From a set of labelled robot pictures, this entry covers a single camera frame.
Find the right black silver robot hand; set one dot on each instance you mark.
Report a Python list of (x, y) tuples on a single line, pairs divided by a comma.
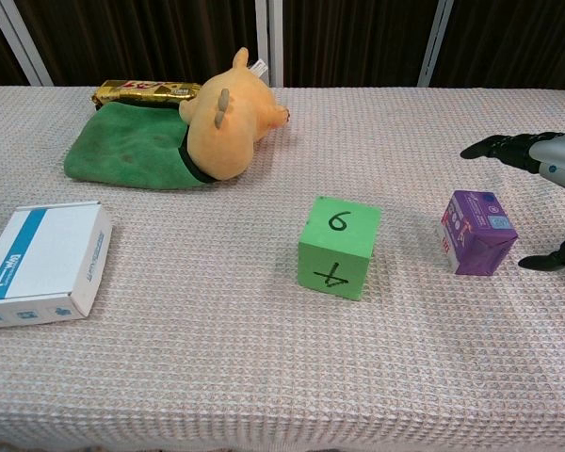
[(556, 160)]

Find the purple small carton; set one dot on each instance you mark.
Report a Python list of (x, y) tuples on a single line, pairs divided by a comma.
[(478, 234)]

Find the green numbered foam cube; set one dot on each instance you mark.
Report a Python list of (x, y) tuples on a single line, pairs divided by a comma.
[(337, 247)]

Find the pink waffle weave tablecloth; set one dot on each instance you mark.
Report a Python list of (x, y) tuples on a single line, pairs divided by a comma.
[(282, 329)]

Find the orange plush toy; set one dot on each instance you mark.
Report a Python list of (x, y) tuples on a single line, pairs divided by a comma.
[(230, 122)]

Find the gold snack bar wrapper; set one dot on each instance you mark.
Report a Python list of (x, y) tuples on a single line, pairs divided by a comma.
[(146, 92)]

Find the green towel cloth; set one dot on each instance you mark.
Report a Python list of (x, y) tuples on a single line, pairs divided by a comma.
[(127, 150)]

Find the dark brown curtain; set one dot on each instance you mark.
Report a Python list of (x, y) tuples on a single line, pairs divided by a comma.
[(141, 37)]

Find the white blue cardboard box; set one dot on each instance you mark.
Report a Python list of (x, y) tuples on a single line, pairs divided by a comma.
[(37, 259)]

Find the white metal frame post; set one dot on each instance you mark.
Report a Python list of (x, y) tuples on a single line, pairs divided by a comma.
[(21, 40), (269, 37), (435, 42)]

